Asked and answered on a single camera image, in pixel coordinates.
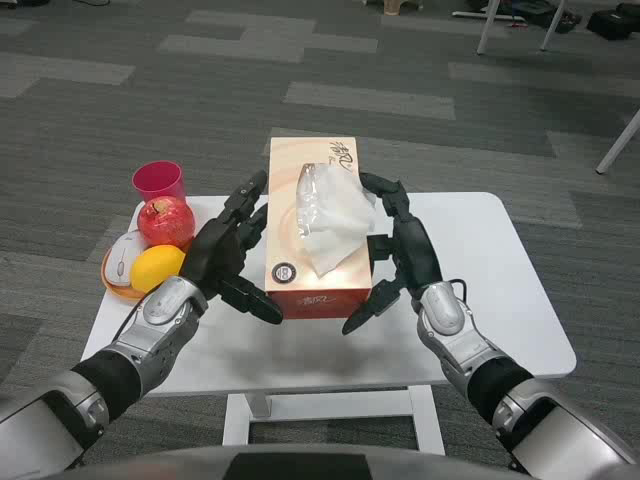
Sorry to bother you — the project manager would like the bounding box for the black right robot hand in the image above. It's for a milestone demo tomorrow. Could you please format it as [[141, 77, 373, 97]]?
[[341, 172, 444, 336]]

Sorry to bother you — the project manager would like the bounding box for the beige plastic stool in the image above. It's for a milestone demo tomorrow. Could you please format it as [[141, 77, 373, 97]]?
[[382, 0, 427, 16]]

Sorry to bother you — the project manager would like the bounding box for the yellow lemon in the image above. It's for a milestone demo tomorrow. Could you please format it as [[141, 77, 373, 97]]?
[[130, 244, 188, 295]]

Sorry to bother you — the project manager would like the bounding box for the white table base frame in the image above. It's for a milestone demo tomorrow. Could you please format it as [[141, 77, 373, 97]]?
[[221, 384, 447, 457]]

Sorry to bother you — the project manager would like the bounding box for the black equipment case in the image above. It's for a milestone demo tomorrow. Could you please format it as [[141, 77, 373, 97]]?
[[464, 0, 584, 34]]

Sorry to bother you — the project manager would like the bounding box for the orange tissue box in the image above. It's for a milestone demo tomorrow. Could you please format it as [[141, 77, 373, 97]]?
[[263, 135, 376, 322]]

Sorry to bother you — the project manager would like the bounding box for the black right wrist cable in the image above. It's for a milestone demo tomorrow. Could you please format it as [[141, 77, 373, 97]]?
[[448, 278, 474, 317]]

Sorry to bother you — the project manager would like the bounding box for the white desk leg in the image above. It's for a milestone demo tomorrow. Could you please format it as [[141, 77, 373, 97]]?
[[475, 0, 502, 56], [594, 106, 640, 176], [539, 0, 569, 53]]

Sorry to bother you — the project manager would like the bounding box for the red apple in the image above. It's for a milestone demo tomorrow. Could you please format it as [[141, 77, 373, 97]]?
[[137, 196, 197, 250]]

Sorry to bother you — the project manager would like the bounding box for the black bag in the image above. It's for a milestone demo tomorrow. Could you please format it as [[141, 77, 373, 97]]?
[[585, 1, 640, 42]]

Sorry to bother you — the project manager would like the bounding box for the white desk foot bar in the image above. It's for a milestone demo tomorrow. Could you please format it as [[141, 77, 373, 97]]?
[[451, 10, 529, 22]]

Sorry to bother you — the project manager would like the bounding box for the white tissue sheet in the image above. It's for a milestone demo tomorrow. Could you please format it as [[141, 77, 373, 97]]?
[[295, 162, 378, 277]]

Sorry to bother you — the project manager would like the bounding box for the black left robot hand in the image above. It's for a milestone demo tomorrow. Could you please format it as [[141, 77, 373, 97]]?
[[178, 170, 285, 326]]

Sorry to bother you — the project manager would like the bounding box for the silver robot chest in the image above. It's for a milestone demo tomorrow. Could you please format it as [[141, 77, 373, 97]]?
[[47, 443, 640, 480]]

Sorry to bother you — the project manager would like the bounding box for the pink plastic cup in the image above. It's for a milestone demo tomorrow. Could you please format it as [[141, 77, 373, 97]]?
[[131, 159, 187, 206]]

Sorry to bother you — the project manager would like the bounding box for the orange plate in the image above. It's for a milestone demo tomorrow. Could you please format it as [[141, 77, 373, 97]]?
[[100, 229, 194, 302]]

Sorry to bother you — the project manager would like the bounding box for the white computer mouse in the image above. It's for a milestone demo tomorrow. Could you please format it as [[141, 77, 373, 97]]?
[[104, 230, 147, 291]]

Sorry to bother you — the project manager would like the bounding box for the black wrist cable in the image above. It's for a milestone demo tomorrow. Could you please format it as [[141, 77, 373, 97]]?
[[110, 298, 147, 349], [448, 278, 474, 317]]

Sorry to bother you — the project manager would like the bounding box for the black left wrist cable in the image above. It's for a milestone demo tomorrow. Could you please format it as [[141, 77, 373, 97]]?
[[110, 298, 147, 349]]

